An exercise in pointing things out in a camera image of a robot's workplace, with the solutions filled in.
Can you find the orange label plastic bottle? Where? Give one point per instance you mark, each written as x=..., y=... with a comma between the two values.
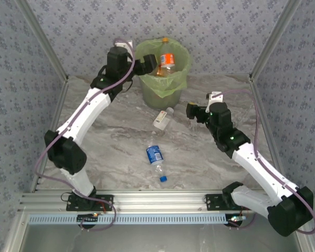
x=167, y=59

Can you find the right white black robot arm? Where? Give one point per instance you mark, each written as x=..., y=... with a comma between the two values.
x=262, y=165

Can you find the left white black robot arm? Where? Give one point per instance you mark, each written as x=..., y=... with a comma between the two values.
x=84, y=115

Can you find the green plastic bin liner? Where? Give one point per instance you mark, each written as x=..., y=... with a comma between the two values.
x=178, y=57

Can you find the grey plastic waste bin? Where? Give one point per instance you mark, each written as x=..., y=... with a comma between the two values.
x=160, y=101

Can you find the white red label clear bottle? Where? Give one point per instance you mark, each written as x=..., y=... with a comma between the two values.
x=161, y=119

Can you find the blue label blue cap bottle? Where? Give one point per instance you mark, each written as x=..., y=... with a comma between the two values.
x=155, y=155

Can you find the right small circuit board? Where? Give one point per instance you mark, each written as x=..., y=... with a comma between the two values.
x=235, y=218

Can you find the small circuit board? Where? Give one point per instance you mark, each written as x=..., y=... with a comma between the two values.
x=88, y=217
x=235, y=218

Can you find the left small circuit board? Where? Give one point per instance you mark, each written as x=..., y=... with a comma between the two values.
x=88, y=217

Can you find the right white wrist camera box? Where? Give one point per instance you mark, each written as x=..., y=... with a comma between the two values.
x=214, y=98

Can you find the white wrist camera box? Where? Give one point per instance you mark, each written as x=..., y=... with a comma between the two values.
x=214, y=98
x=122, y=45

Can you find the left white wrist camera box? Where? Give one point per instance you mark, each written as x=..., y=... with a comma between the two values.
x=122, y=45

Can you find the left aluminium frame post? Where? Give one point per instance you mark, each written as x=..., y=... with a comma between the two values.
x=42, y=39

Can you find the aluminium frame post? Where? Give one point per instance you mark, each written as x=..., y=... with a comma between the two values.
x=42, y=39
x=275, y=39

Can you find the aluminium cross rail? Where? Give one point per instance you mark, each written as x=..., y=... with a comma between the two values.
x=160, y=200

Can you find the right aluminium frame post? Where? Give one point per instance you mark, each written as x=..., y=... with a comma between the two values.
x=275, y=39

